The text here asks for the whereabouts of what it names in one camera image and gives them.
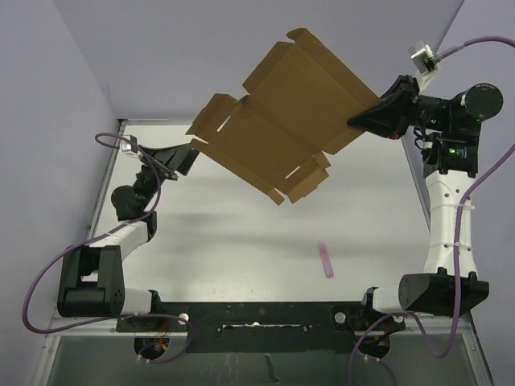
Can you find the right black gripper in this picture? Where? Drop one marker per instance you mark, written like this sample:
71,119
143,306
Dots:
391,115

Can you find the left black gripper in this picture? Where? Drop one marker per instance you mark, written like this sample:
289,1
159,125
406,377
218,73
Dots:
164,160

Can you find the brown cardboard box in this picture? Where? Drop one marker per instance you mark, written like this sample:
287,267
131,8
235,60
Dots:
294,114

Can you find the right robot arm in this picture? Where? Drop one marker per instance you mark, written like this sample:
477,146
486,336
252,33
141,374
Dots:
450,133

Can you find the pink purple marker pen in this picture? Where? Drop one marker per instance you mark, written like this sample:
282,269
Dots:
325,259

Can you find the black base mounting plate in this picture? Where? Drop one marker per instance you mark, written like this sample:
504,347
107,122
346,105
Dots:
265,327

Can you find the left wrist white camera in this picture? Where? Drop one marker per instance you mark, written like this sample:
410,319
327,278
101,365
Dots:
129,146

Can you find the wrist white camera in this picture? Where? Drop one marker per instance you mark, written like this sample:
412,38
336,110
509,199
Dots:
129,146
426,63

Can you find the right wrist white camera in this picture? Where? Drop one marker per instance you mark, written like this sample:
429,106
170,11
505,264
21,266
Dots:
426,63

